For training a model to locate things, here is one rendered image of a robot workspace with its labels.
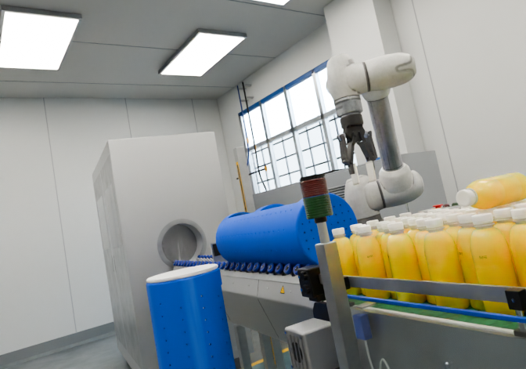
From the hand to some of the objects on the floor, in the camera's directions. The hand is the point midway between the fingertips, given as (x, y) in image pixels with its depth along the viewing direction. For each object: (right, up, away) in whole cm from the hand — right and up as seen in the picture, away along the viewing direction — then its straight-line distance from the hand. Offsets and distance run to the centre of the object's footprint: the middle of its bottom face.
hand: (362, 174), depth 141 cm
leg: (-35, -145, +86) cm, 172 cm away
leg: (-23, -143, +92) cm, 172 cm away
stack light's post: (+2, -123, -54) cm, 134 cm away
